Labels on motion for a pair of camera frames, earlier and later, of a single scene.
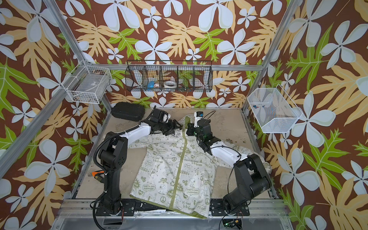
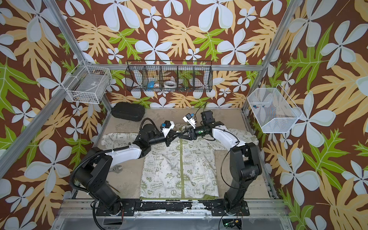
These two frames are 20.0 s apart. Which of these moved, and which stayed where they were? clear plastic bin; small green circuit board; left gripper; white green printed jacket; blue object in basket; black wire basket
Moved: left gripper; white green printed jacket
Stayed: black wire basket; clear plastic bin; small green circuit board; blue object in basket
